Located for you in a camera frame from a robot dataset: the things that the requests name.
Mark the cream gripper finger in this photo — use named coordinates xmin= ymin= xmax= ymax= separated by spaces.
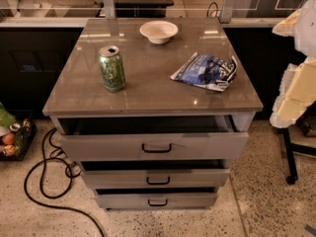
xmin=273 ymin=9 xmax=301 ymax=37
xmin=270 ymin=57 xmax=316 ymax=128

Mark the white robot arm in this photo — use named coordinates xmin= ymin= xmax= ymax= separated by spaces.
xmin=270 ymin=0 xmax=316 ymax=128

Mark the grey top drawer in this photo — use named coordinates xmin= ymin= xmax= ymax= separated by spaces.
xmin=61 ymin=116 xmax=248 ymax=161

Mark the grey drawer cabinet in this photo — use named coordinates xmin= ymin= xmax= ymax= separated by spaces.
xmin=41 ymin=17 xmax=265 ymax=212

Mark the black stand with wheel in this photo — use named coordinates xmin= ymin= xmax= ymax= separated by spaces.
xmin=278 ymin=128 xmax=316 ymax=185

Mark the blue chip bag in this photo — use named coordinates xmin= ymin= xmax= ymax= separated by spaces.
xmin=171 ymin=52 xmax=238 ymax=92

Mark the white bowl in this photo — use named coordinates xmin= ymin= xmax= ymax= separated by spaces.
xmin=139 ymin=21 xmax=179 ymax=44

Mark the green soda can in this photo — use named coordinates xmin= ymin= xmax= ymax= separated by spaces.
xmin=98 ymin=45 xmax=125 ymax=92

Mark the orange fruit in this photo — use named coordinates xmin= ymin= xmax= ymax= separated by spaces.
xmin=2 ymin=133 xmax=15 ymax=145

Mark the green bag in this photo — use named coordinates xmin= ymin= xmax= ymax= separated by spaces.
xmin=0 ymin=102 xmax=16 ymax=127

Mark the black cable behind cabinet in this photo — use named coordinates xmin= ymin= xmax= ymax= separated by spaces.
xmin=206 ymin=1 xmax=222 ymax=19

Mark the black floor cable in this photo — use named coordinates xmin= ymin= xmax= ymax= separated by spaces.
xmin=23 ymin=127 xmax=106 ymax=237

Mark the black wire fruit basket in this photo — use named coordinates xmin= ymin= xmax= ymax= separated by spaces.
xmin=0 ymin=118 xmax=37 ymax=161

